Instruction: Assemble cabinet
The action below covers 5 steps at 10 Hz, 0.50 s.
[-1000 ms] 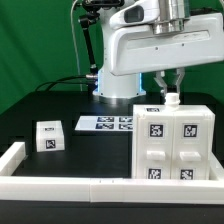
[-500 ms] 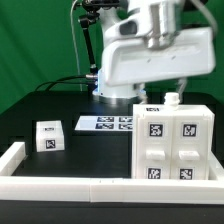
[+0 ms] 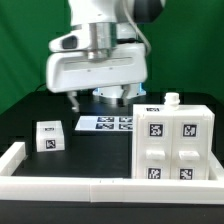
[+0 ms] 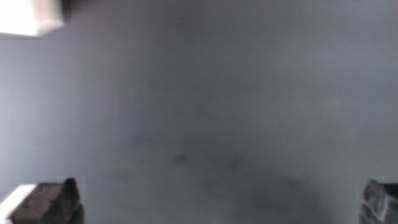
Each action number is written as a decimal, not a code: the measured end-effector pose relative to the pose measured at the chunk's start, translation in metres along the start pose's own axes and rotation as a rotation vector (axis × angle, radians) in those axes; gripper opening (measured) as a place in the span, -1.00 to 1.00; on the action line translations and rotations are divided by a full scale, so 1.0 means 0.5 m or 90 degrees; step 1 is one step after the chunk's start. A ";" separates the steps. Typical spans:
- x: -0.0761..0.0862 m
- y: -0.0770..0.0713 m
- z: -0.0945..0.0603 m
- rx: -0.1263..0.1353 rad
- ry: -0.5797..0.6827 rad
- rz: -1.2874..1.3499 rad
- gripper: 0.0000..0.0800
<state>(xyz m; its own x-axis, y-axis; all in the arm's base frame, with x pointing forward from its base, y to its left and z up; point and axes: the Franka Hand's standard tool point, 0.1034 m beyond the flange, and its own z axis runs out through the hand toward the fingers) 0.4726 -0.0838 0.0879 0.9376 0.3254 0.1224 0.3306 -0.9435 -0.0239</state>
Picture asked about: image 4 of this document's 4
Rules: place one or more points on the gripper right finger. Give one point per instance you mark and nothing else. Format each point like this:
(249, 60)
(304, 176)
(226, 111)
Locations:
(379, 208)

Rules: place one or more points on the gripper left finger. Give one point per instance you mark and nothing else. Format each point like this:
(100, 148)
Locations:
(43, 204)

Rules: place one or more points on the white U-shaped fence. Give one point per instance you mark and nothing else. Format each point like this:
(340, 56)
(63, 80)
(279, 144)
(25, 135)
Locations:
(31, 17)

